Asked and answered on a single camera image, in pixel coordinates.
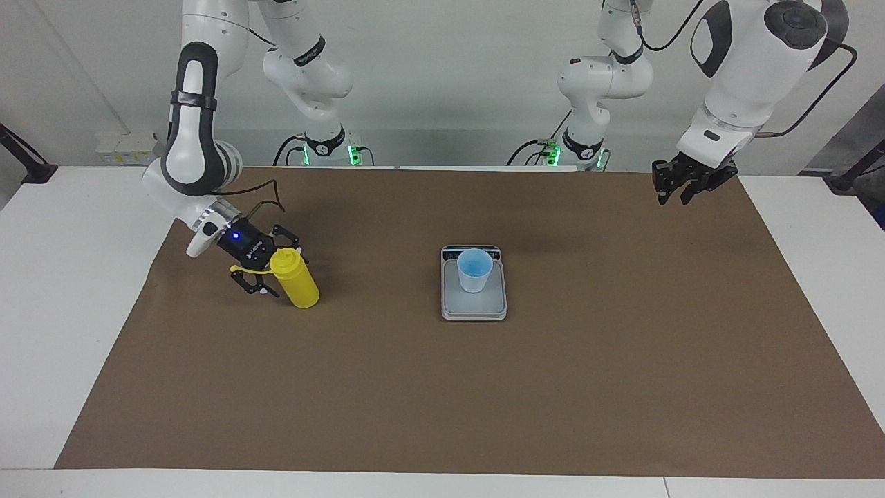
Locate yellow squeeze bottle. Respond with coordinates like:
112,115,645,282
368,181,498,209
232,248,321,309

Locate light blue plastic cup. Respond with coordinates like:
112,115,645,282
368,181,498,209
456,250,494,294

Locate silver digital kitchen scale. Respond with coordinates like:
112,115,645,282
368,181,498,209
440,244,508,322

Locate black clamp stand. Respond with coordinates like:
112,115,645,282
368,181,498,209
0,123,57,184
826,138,885,192

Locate white power strip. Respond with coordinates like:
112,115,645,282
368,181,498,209
95,133,161,165

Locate brown paper mat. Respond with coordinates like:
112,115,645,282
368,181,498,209
54,168,885,479

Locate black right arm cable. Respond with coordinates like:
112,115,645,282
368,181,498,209
220,178,286,219

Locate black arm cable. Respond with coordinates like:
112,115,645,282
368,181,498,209
220,178,286,219
626,0,858,138

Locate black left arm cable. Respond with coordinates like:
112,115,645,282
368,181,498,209
626,0,858,138

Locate black right base cable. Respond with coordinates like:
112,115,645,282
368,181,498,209
274,135,308,167

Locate black base cable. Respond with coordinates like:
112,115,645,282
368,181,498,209
274,135,308,167
507,107,575,167

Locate black left base cable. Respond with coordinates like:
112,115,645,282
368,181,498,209
507,107,575,167

